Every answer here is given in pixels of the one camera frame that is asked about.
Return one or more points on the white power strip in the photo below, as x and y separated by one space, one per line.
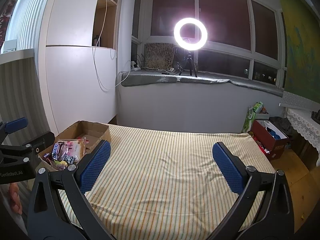
135 66

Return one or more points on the green wall poster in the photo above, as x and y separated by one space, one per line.
300 55

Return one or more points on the red cardboard box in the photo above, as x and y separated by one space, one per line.
265 137

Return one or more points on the dark figurine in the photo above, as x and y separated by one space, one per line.
316 115

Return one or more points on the white wardrobe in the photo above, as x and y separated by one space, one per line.
75 85

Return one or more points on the green candy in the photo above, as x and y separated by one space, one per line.
62 163

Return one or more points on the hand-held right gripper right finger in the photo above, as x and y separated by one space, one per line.
228 167

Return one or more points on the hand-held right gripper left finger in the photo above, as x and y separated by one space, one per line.
96 167

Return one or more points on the white lace tablecloth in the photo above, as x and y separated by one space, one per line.
303 125

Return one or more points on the white power adapter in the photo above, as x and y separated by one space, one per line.
171 70

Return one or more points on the grey windowsill mat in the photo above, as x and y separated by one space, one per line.
200 81

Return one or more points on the person's left hand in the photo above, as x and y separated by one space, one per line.
16 197

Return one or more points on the dark cloth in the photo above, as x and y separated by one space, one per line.
281 124

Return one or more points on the window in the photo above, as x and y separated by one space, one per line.
225 17

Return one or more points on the clear packet with red print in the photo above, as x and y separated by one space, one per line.
53 165

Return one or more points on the small white box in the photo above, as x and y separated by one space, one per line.
262 116

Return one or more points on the brown chocolate bar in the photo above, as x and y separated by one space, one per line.
47 155
57 151

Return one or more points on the green paper bag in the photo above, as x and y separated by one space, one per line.
250 120

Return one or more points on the dark patterned snack packet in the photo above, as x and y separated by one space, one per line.
69 160

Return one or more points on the black tripod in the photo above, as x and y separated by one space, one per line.
188 62

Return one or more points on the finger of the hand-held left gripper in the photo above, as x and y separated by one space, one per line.
16 125
42 140

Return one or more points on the white wall box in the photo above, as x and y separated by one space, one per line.
9 45

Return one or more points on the bread packet with pink label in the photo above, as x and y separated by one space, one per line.
75 148

